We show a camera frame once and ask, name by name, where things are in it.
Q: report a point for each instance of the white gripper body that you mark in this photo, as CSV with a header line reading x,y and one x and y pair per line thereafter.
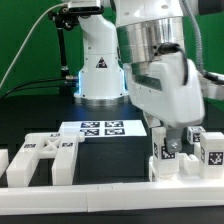
x,y
162,93

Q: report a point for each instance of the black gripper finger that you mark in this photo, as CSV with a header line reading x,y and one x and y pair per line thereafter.
x,y
151,121
174,140

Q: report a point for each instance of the white chair seat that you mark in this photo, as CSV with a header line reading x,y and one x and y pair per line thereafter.
x,y
182,167

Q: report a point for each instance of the white chair backrest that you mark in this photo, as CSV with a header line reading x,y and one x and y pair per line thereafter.
x,y
62,148

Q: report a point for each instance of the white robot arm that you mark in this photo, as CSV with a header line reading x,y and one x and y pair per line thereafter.
x,y
154,50

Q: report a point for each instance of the white marker base sheet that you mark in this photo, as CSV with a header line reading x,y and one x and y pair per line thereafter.
x,y
113,128

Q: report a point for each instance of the white block far left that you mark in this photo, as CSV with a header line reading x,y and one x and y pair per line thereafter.
x,y
4,160

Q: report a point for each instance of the white boundary frame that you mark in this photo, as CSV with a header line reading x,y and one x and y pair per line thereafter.
x,y
109,197

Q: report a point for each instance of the overhead camera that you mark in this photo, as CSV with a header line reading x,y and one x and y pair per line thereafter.
x,y
84,6

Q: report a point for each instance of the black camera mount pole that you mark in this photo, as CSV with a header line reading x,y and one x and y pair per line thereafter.
x,y
64,21

